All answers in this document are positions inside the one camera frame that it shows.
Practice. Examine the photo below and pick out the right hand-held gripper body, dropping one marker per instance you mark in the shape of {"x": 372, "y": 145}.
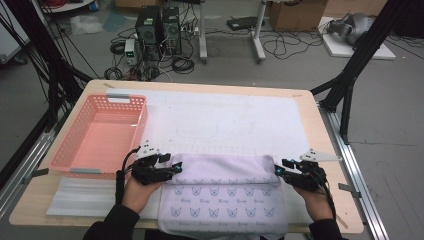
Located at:
{"x": 308, "y": 176}

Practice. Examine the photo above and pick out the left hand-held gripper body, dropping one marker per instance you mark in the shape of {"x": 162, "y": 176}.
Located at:
{"x": 148, "y": 170}

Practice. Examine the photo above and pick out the lilac butterfly print cloth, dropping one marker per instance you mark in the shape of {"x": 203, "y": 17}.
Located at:
{"x": 223, "y": 206}

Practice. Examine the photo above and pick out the person's left hand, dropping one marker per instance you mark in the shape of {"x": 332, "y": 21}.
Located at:
{"x": 138, "y": 195}

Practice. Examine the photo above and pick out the person's right hand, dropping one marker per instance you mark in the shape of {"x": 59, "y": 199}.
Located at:
{"x": 315, "y": 203}

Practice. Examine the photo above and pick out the pink perforated plastic basket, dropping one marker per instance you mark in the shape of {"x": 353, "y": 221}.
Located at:
{"x": 100, "y": 143}

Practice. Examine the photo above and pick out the thin wooden stick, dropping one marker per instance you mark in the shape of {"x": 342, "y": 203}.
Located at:
{"x": 343, "y": 222}

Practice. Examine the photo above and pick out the white foam mat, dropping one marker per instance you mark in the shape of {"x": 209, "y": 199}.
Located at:
{"x": 226, "y": 116}

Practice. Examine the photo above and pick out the white bench power supply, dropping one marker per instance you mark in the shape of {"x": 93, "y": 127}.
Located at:
{"x": 130, "y": 51}

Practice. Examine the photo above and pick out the black computer tower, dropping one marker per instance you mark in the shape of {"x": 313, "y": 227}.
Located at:
{"x": 171, "y": 30}
{"x": 148, "y": 30}

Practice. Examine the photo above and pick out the white power strip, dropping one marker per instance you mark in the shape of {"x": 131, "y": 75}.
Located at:
{"x": 190, "y": 30}

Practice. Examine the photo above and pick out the white desk leg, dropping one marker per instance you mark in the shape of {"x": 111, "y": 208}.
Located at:
{"x": 258, "y": 36}
{"x": 202, "y": 33}

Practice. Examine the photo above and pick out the white floor board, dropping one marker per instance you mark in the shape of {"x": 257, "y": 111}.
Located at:
{"x": 340, "y": 50}

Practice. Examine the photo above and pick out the teal sheet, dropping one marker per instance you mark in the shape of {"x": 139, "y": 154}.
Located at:
{"x": 115, "y": 21}

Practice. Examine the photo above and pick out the grey rounded device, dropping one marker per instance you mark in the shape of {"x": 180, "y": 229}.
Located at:
{"x": 353, "y": 28}

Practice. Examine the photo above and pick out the clear plastic bag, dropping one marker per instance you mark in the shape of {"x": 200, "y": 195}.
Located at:
{"x": 85, "y": 25}

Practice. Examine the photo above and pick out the black flat device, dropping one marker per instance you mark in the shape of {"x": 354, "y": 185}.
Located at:
{"x": 243, "y": 22}

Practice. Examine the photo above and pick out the brown cardboard box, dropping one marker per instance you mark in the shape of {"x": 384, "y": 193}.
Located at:
{"x": 296, "y": 15}

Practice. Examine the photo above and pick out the grey metal bracket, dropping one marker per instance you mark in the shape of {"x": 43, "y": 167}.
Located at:
{"x": 348, "y": 189}
{"x": 38, "y": 173}

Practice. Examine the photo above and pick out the aluminium rail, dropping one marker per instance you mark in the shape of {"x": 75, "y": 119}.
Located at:
{"x": 23, "y": 166}
{"x": 356, "y": 133}

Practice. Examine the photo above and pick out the black frame strut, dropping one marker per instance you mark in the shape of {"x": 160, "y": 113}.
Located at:
{"x": 50, "y": 66}
{"x": 360, "y": 60}

